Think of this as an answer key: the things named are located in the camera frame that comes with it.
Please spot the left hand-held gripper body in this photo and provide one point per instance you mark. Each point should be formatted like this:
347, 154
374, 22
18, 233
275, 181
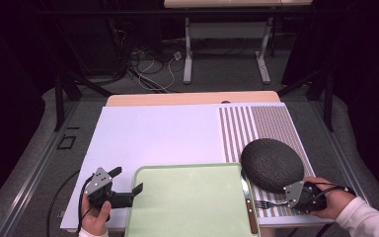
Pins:
100, 186

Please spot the black metal stand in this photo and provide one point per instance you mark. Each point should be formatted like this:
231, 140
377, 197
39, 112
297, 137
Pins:
60, 98
327, 95

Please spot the white metal frame table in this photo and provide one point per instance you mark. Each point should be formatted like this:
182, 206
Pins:
227, 31

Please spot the silver metal fork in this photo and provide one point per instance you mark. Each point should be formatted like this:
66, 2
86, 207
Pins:
266, 204

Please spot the striped beige placemat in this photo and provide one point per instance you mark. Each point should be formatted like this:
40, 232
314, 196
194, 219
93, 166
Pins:
269, 121

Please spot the black textured round plate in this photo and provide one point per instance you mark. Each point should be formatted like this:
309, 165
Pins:
271, 164

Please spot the person's left hand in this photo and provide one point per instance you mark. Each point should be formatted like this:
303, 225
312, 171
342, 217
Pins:
93, 220

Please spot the light green plastic tray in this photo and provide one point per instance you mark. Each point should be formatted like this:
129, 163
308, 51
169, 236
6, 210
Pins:
190, 200

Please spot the person's right hand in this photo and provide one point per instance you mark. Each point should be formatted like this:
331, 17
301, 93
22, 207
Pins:
337, 202

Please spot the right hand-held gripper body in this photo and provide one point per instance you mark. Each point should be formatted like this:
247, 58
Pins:
304, 197

